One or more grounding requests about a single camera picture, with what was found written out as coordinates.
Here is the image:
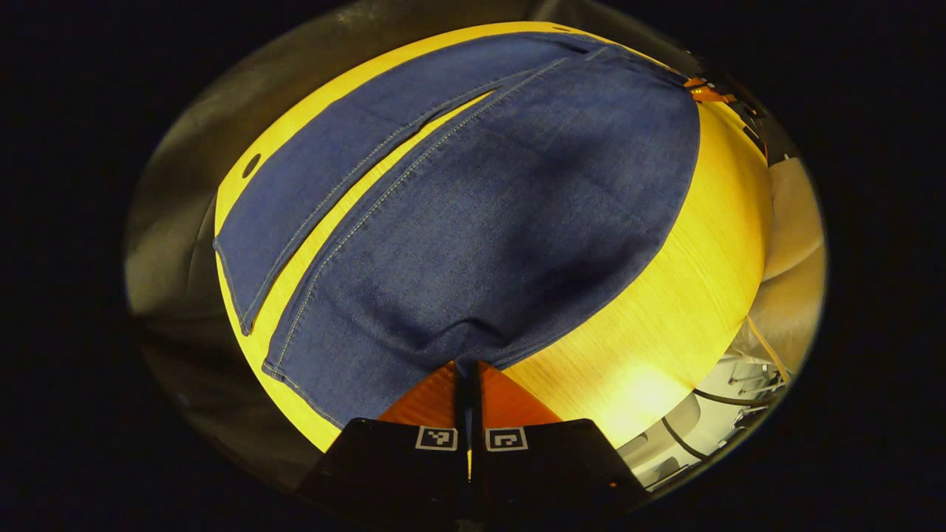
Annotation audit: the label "white furniture frame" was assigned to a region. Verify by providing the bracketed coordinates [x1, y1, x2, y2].
[617, 347, 795, 490]

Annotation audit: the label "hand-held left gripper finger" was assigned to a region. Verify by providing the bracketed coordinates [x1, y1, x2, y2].
[472, 361, 651, 518]
[296, 361, 470, 518]

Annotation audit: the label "blue denim jeans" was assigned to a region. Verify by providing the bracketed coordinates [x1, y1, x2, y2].
[213, 31, 701, 429]

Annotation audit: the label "black backdrop cloth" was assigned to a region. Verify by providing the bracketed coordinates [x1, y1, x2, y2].
[124, 0, 562, 492]

